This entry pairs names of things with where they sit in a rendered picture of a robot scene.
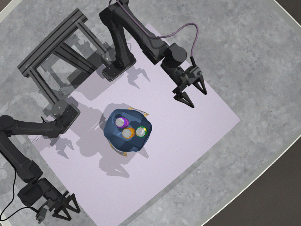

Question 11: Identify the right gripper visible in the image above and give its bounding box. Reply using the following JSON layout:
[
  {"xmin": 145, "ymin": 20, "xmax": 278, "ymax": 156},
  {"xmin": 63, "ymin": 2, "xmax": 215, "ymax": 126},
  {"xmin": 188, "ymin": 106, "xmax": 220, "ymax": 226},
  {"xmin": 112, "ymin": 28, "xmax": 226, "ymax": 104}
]
[{"xmin": 36, "ymin": 186, "xmax": 80, "ymax": 221}]

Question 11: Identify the green and yellow drink can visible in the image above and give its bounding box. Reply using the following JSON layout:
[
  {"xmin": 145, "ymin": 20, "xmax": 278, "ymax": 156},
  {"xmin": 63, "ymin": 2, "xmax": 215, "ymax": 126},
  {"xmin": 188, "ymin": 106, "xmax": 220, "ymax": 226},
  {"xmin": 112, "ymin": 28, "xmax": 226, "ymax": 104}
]
[{"xmin": 136, "ymin": 126, "xmax": 148, "ymax": 137}]

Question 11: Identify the orange drink can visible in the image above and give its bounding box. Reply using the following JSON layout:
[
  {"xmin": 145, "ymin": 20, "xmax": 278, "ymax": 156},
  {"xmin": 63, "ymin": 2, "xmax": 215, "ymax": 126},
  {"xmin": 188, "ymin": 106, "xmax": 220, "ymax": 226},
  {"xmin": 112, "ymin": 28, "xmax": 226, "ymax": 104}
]
[{"xmin": 122, "ymin": 127, "xmax": 136, "ymax": 139}]

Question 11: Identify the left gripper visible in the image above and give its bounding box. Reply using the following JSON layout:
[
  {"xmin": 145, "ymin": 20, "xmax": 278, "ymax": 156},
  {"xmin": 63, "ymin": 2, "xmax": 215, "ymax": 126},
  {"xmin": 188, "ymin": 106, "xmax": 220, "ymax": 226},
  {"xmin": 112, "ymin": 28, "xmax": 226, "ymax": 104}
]
[{"xmin": 169, "ymin": 65, "xmax": 207, "ymax": 108}]

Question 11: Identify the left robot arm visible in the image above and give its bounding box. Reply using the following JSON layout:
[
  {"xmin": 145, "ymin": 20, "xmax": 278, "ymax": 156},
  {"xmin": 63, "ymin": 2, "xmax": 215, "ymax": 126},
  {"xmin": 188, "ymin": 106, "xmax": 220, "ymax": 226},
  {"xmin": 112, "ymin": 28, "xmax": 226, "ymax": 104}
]
[{"xmin": 99, "ymin": 0, "xmax": 187, "ymax": 80}]

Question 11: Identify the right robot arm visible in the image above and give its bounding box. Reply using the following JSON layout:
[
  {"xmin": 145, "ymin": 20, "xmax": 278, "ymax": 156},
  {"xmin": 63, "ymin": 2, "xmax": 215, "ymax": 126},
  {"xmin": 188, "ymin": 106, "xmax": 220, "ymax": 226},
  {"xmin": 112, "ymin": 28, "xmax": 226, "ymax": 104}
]
[{"xmin": 0, "ymin": 105, "xmax": 78, "ymax": 207}]

